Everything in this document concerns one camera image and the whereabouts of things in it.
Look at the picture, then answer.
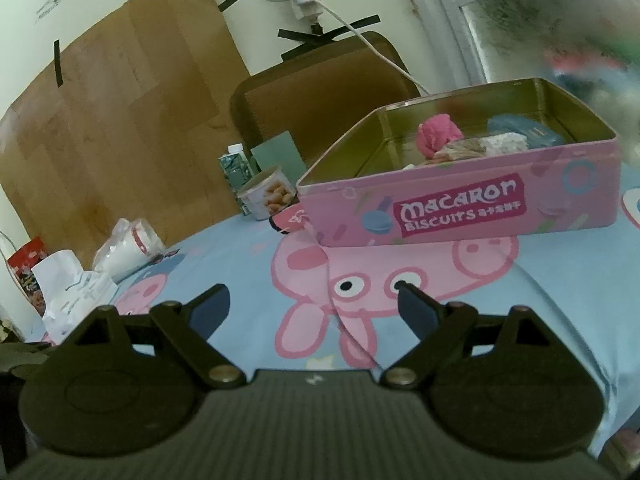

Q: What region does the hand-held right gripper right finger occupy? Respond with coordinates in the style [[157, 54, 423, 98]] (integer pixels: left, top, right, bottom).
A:
[[379, 282, 569, 389]]

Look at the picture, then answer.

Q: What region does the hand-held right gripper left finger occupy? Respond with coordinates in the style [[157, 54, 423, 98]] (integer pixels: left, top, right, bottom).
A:
[[59, 283, 247, 390]]

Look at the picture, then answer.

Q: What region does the pink biscuit tin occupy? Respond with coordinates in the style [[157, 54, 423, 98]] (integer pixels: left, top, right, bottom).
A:
[[295, 77, 619, 249]]

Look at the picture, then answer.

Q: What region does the pink cloth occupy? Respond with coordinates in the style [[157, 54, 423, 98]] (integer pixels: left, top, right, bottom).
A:
[[416, 113, 464, 159]]

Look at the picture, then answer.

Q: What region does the white small packet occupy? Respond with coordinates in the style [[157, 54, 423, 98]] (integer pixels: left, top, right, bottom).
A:
[[479, 131, 529, 157]]

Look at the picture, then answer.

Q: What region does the blue pouch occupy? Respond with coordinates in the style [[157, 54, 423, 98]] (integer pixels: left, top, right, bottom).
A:
[[486, 113, 567, 150]]

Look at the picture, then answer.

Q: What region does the white tissue pack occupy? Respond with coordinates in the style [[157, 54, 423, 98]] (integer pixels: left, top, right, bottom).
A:
[[44, 269, 120, 342]]

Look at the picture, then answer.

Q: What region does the red gift bag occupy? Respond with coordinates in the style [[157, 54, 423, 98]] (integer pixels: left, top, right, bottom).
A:
[[6, 236, 49, 317]]

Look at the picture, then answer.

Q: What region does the white paper bag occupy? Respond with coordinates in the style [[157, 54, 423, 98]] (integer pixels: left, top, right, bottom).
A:
[[31, 249, 85, 311]]

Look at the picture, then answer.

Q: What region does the clear bag of white cotton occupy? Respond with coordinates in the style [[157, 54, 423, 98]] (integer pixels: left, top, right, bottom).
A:
[[91, 217, 167, 284]]

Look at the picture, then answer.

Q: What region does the white snack cup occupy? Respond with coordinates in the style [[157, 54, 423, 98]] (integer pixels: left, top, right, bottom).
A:
[[238, 165, 297, 222]]

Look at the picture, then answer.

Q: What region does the printed blanket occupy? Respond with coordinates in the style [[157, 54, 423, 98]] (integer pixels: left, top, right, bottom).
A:
[[20, 135, 640, 476]]

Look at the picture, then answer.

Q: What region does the green drink carton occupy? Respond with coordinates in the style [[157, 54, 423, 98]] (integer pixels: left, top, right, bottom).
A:
[[218, 143, 252, 217]]

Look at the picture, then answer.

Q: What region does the teal card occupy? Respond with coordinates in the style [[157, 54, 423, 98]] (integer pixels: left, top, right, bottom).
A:
[[249, 130, 307, 177]]

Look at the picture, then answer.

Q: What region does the brown wooden board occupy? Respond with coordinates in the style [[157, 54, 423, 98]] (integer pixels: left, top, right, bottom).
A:
[[0, 0, 252, 243]]

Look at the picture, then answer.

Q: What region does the brown chair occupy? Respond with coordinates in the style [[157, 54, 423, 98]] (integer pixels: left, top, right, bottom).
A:
[[229, 30, 422, 172]]

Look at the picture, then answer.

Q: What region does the black tape cross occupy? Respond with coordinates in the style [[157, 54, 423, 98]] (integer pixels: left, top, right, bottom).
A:
[[277, 15, 382, 62]]

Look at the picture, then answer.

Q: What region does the frosted window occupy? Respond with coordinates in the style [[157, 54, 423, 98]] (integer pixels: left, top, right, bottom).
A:
[[435, 0, 640, 121]]

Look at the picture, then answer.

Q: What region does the white power cable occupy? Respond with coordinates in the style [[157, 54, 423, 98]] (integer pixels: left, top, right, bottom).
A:
[[309, 0, 432, 97]]

